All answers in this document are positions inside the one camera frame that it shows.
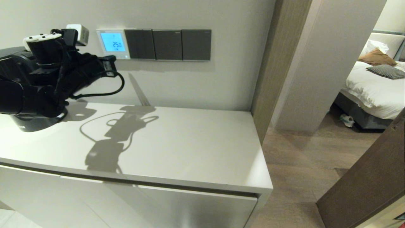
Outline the light wooden door frame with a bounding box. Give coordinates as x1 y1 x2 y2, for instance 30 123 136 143
250 0 312 145

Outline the large white pillow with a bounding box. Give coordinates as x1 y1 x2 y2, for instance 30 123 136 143
369 33 405 59

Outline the dark grey multi-rocker wall switch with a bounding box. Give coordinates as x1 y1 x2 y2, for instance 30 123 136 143
124 29 156 60

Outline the white wall thermostat panel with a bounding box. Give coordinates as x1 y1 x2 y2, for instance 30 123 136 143
97 29 131 60

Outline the checked grey cushion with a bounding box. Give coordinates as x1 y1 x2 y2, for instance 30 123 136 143
366 64 405 79

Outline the small white pillow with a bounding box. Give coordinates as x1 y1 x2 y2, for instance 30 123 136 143
361 40 389 56

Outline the brown cushion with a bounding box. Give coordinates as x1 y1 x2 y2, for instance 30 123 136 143
358 48 398 67

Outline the white bed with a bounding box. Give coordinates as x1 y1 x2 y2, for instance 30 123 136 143
340 60 405 120

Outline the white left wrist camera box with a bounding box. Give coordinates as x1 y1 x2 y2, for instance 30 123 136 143
65 24 90 47

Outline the white cabinet door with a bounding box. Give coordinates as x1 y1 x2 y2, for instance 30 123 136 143
60 175 258 228
0 164 111 228

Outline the white sideboard cabinet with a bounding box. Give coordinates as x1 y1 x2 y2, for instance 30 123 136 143
0 101 273 228

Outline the white slipper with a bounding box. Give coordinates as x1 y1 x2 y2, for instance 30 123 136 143
340 114 355 128

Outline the black camera cable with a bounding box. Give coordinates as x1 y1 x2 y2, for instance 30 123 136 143
70 72 125 99

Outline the brown wooden door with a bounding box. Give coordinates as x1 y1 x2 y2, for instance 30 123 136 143
316 109 405 228

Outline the black electric kettle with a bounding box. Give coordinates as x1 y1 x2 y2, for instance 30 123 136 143
0 47 68 132

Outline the grey bed base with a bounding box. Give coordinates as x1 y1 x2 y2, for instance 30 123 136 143
334 92 394 130

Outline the dark grey single wall switch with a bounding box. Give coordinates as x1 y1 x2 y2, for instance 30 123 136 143
152 29 183 61
182 29 212 61

